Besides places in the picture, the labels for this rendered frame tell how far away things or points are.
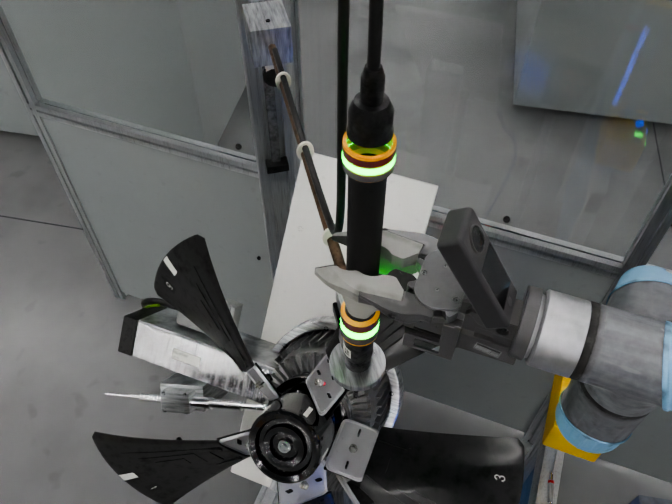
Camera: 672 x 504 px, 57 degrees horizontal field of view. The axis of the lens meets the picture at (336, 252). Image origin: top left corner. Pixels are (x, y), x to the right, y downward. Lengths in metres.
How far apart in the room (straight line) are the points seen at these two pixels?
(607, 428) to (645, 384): 0.09
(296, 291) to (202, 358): 0.22
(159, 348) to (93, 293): 1.60
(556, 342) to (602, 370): 0.05
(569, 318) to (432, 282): 0.13
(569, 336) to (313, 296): 0.70
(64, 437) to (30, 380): 0.30
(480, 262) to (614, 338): 0.14
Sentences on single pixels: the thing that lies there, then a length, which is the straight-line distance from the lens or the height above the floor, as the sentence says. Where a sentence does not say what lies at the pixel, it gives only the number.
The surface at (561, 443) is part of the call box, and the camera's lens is 1.29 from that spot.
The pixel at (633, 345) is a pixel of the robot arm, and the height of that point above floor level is 1.68.
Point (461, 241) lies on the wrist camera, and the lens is 0.52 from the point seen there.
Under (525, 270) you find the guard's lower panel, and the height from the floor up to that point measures 0.89.
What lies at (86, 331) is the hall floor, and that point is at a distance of 2.72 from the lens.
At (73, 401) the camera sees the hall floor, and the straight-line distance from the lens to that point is 2.57.
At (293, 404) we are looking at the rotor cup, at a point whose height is 1.25.
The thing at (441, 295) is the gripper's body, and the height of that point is 1.67.
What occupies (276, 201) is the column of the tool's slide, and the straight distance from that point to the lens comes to 1.52.
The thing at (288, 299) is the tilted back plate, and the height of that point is 1.14.
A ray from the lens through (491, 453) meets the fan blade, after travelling 1.04.
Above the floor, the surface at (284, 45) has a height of 1.54.
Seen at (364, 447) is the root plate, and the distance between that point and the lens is 1.04.
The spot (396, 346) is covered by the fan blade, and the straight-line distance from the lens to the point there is 0.92.
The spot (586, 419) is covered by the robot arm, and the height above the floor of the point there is 1.56.
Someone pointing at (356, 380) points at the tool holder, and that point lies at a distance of 0.77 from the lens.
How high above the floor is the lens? 2.14
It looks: 51 degrees down
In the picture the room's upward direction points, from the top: straight up
